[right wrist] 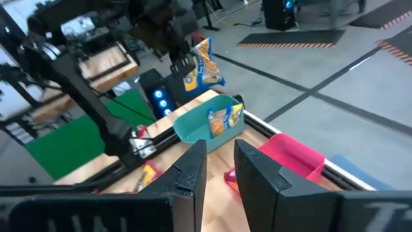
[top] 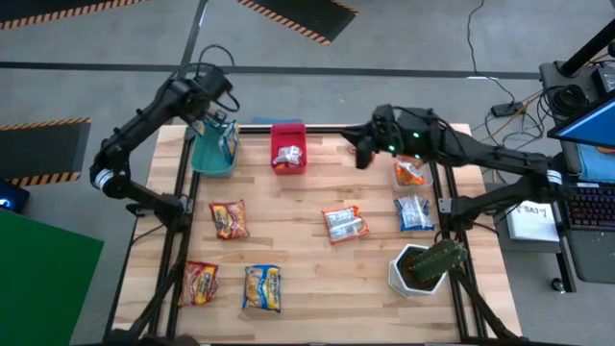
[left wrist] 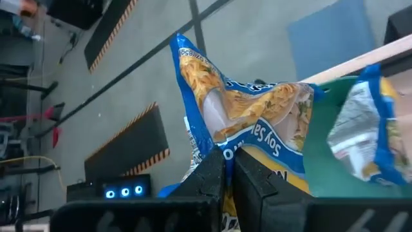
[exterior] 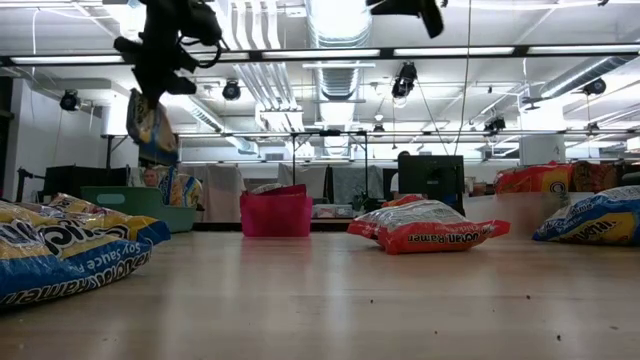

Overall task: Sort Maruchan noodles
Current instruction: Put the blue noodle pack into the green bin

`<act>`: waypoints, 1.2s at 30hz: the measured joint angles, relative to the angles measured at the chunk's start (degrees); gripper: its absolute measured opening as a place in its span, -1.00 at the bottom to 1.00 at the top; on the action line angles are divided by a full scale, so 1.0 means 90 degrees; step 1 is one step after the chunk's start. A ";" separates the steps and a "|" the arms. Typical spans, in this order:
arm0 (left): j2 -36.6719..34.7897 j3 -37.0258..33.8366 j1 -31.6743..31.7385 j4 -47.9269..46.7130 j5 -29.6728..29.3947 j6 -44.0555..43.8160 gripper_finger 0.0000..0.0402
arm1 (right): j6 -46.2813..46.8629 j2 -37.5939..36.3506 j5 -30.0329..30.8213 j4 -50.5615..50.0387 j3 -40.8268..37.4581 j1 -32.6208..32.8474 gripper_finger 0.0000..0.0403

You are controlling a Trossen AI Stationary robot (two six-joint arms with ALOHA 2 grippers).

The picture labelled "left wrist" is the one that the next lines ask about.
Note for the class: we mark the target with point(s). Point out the black computer tower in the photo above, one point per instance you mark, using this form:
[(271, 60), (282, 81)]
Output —
[(83, 190)]

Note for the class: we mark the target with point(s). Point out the blue soy sauce noodle pack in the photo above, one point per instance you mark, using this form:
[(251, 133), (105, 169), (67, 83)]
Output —
[(251, 106), (357, 129)]

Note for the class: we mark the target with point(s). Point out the black striped floor mat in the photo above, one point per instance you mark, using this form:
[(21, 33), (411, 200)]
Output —
[(106, 35), (128, 145)]

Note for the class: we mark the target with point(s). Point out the teal plastic bin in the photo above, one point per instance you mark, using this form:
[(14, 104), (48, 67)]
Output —
[(322, 170)]

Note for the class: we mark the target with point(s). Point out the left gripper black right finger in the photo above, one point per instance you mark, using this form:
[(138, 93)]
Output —
[(305, 216)]

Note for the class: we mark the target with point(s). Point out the blue floor mat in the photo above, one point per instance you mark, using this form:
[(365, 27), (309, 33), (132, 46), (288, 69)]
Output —
[(331, 35)]

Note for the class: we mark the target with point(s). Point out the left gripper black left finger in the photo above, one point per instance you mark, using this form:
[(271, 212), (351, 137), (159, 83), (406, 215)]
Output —
[(145, 216)]

